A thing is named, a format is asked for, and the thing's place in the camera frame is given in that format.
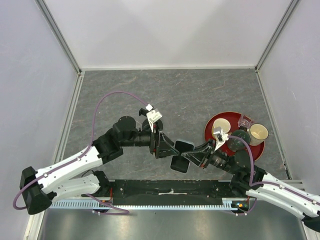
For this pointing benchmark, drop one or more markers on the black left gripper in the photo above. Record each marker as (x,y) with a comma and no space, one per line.
(159,139)

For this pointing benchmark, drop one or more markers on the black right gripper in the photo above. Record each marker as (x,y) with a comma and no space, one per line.
(201,155)

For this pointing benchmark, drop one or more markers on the black smartphone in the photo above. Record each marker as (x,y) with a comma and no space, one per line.
(180,163)

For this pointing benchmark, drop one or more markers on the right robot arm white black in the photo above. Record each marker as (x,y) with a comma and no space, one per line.
(253,181)

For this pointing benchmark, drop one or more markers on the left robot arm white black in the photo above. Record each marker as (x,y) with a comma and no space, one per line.
(104,149)

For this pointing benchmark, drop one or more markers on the black phone stand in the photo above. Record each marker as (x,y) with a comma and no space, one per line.
(145,126)

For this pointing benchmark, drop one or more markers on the dark green cup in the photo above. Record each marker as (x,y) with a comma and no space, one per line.
(235,144)

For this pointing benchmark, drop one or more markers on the clear plastic wrapper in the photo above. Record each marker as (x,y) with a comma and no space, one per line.
(244,122)

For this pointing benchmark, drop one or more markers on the round red tray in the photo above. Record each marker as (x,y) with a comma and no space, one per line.
(233,118)

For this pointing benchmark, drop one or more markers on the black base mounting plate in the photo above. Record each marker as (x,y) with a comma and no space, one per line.
(135,192)

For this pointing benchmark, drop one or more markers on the cream mug right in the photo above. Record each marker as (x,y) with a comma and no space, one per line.
(258,134)

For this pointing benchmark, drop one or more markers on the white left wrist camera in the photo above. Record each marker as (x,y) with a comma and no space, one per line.
(152,115)

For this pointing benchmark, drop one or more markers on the yellow mug with handle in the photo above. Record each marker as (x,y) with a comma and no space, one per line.
(222,123)

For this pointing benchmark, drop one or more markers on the light blue cable duct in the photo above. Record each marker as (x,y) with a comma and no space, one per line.
(90,204)

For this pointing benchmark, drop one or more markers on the aluminium frame rail front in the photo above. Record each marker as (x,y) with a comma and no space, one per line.
(91,184)

